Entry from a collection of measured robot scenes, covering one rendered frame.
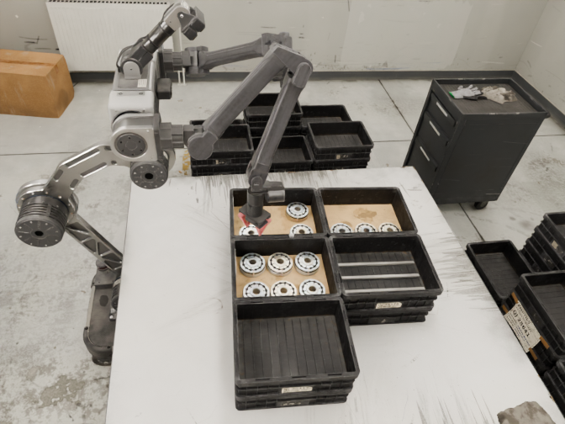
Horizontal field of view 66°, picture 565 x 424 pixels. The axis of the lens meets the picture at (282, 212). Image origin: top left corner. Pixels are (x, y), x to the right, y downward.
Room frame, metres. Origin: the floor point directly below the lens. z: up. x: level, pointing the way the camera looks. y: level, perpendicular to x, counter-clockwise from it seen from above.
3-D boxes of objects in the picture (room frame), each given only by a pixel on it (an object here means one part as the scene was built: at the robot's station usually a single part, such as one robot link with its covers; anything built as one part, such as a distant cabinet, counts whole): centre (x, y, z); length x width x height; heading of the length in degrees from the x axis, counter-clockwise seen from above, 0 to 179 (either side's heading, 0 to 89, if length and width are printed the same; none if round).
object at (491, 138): (2.69, -1.26, 0.45); 0.60 x 0.45 x 0.90; 104
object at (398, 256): (1.13, -0.42, 0.87); 0.40 x 0.30 x 0.11; 101
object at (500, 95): (2.76, -1.36, 0.88); 0.29 x 0.22 x 0.03; 104
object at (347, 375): (0.76, -0.08, 0.92); 0.40 x 0.30 x 0.02; 101
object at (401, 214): (1.42, -0.37, 0.87); 0.40 x 0.30 x 0.11; 101
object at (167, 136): (1.09, 0.37, 1.45); 0.09 x 0.08 x 0.12; 14
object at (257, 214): (1.10, 0.10, 1.17); 0.10 x 0.07 x 0.07; 56
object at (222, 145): (2.30, 0.45, 0.37); 0.40 x 0.30 x 0.45; 104
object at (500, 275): (1.67, -1.31, 0.26); 0.40 x 0.30 x 0.23; 14
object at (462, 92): (2.73, -1.13, 0.88); 0.25 x 0.19 x 0.03; 104
